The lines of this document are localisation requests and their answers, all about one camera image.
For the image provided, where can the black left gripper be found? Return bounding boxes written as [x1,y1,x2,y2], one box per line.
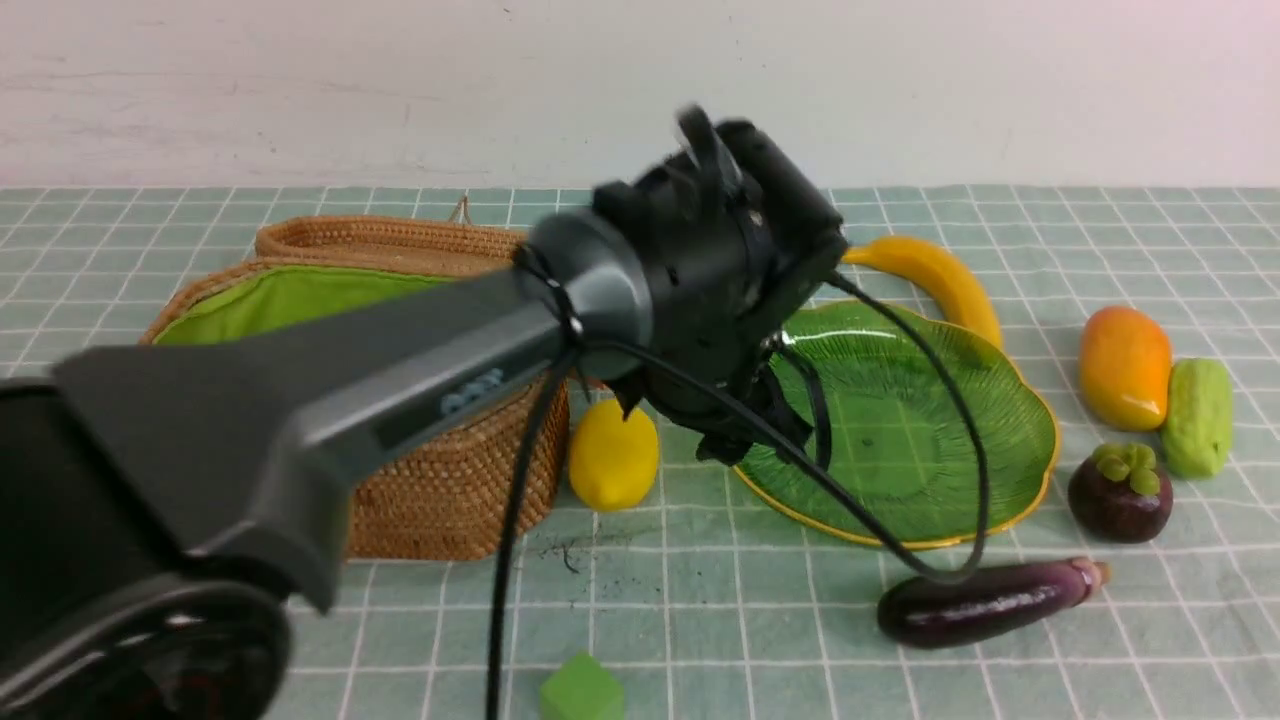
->
[590,154,841,470]

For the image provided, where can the yellow lemon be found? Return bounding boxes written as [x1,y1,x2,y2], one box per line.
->
[568,397,660,512]

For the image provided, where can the yellow banana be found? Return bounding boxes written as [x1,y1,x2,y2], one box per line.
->
[842,234,1004,350]

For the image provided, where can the purple eggplant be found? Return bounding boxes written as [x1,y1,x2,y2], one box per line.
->
[876,557,1112,651]

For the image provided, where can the dark purple mangosteen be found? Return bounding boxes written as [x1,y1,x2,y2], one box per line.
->
[1068,442,1174,544]

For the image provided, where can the light green cucumber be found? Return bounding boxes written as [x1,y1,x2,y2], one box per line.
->
[1160,357,1234,479]

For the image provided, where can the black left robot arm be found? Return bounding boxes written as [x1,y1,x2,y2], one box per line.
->
[3,143,847,719]

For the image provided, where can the green leaf-shaped glass plate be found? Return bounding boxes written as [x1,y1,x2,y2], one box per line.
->
[785,300,1061,550]

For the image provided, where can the woven wicker basket lid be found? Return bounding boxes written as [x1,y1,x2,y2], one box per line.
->
[253,199,531,278]

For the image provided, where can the green cube block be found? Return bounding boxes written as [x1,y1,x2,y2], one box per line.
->
[539,652,626,720]

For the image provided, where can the orange mango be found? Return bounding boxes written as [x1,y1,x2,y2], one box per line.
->
[1078,305,1172,432]

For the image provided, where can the woven wicker basket green lining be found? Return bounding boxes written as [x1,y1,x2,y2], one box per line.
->
[140,258,572,562]

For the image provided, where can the green checkered tablecloth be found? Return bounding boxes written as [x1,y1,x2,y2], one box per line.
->
[1,184,1279,719]

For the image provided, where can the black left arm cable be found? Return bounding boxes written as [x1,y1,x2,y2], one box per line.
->
[485,270,991,720]

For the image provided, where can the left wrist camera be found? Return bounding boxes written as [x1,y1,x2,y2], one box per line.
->
[676,104,847,254]

